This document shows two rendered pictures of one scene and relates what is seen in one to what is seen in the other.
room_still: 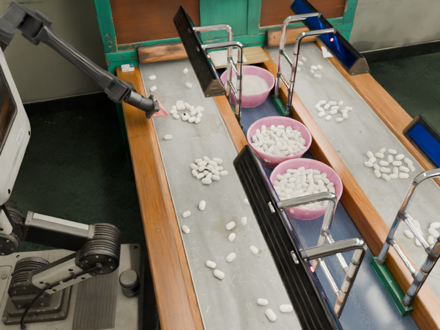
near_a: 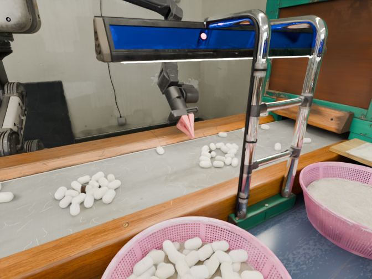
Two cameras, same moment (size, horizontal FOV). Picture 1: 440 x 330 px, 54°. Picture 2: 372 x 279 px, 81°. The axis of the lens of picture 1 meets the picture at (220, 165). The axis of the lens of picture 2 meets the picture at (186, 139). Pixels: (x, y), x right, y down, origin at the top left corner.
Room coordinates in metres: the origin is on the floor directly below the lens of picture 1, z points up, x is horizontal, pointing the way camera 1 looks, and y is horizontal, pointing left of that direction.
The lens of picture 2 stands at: (1.32, -0.42, 1.07)
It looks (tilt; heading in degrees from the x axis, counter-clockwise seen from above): 23 degrees down; 76
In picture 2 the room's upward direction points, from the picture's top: straight up
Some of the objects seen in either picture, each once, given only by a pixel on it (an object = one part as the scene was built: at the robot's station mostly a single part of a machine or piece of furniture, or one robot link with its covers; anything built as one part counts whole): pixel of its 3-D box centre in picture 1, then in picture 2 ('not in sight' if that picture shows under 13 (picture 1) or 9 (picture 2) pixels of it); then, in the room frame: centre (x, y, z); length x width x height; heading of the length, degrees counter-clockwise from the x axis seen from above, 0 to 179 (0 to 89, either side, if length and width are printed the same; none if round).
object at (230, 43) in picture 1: (216, 82); (249, 122); (1.59, 0.02, 0.90); 0.20 x 0.19 x 0.45; 15
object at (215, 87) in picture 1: (196, 46); (235, 41); (1.57, 0.09, 1.08); 0.62 x 0.08 x 0.07; 15
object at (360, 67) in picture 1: (325, 29); not in sight; (1.72, -0.45, 1.08); 0.62 x 0.08 x 0.07; 15
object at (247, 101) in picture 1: (246, 88); (359, 207); (1.81, -0.13, 0.72); 0.27 x 0.27 x 0.10
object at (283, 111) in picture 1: (302, 69); not in sight; (1.69, -0.37, 0.90); 0.20 x 0.19 x 0.45; 15
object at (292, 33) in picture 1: (293, 35); not in sight; (2.16, -0.39, 0.83); 0.30 x 0.06 x 0.07; 105
